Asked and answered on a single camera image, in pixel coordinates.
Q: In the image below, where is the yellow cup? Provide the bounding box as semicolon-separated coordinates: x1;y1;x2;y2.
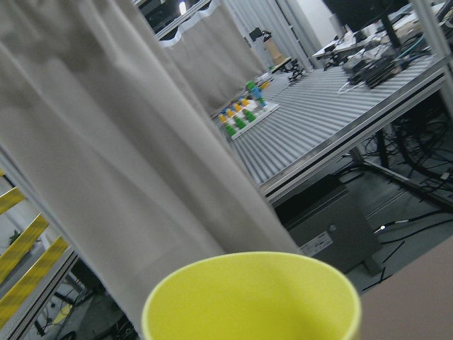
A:
142;251;362;339

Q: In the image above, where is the coloured toy peg set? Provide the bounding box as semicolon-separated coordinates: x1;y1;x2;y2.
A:
217;81;280;141

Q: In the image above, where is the beige curtain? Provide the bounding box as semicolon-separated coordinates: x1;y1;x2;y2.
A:
1;1;297;330

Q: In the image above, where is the ribbed aluminium table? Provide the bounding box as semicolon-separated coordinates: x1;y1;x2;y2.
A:
230;56;447;203

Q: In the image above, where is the grey control cabinet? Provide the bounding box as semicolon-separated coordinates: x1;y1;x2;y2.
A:
275;175;382;276

